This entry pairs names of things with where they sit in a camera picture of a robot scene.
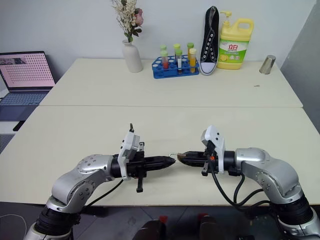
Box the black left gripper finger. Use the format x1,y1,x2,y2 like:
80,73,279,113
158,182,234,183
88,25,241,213
144,163,175,174
144,155,176,165

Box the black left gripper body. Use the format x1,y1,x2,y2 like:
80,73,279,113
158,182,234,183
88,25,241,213
125,141,151,194

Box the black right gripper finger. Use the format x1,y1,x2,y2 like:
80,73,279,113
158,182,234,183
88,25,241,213
181,150,207,160
178,158,207,168

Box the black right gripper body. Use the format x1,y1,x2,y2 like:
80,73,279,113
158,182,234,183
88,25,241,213
200,140,220,177

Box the brass padlock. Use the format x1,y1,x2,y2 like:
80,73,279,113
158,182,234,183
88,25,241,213
167,152,185,161

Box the dark rounded shape red tip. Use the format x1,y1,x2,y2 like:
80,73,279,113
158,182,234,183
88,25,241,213
197,213,226,240
138,215,168,240

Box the blue test tube rack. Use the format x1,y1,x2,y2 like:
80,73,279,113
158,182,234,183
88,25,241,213
151,54,201,80

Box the yellow-capped tube yellow liquid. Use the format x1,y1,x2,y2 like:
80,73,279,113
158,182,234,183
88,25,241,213
188,48,198,74

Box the white ceramic vase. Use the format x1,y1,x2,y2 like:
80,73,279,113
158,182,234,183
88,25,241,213
121,39,144,74

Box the black canvas sneaker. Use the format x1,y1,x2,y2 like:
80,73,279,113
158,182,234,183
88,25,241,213
199,6,221,76

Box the steel cup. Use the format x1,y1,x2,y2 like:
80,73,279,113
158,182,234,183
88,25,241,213
258,54,277,75

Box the yellow detergent pump bottle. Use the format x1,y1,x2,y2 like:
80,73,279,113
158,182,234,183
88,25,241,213
216,10,255,71

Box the small black flat object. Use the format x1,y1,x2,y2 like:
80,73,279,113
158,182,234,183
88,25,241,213
12,120,26,132

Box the open laptop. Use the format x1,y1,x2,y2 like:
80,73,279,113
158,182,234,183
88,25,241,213
0,51,57,134

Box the dried flower bouquet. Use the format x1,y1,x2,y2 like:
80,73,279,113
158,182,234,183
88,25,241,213
110,0,145,44

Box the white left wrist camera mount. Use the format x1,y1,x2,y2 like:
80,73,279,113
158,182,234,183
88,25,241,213
116,123,142,181

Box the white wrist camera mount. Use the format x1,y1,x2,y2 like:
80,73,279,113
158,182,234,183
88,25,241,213
116,123,142,181
199,124,226,174

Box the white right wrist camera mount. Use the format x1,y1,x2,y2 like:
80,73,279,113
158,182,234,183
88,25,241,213
199,124,226,174

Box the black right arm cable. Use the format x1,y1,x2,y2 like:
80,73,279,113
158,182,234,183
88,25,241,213
211,171,273,209

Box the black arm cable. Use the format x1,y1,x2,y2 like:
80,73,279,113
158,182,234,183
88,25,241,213
84,178,125,207
211,171,273,209

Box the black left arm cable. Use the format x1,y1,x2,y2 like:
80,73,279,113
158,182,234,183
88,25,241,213
84,178,125,207

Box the thin white cable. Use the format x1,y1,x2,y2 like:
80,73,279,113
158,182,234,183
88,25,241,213
0,213,28,232

